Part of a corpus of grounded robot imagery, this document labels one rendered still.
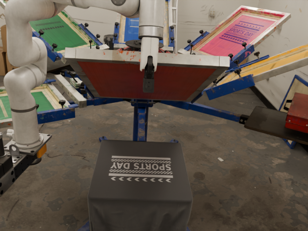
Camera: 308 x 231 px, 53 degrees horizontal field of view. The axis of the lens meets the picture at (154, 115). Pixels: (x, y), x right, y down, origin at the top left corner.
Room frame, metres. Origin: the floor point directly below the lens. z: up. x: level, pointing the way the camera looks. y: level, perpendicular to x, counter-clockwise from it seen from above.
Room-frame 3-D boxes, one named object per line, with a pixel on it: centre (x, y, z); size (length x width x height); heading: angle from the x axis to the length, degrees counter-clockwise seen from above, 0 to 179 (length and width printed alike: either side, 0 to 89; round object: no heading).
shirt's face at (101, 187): (1.26, 0.05, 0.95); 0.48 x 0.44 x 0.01; 3
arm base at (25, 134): (1.11, 0.54, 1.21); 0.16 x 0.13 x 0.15; 82
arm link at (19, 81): (1.12, 0.52, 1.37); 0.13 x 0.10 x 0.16; 164
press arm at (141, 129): (1.75, 0.07, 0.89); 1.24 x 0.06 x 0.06; 3
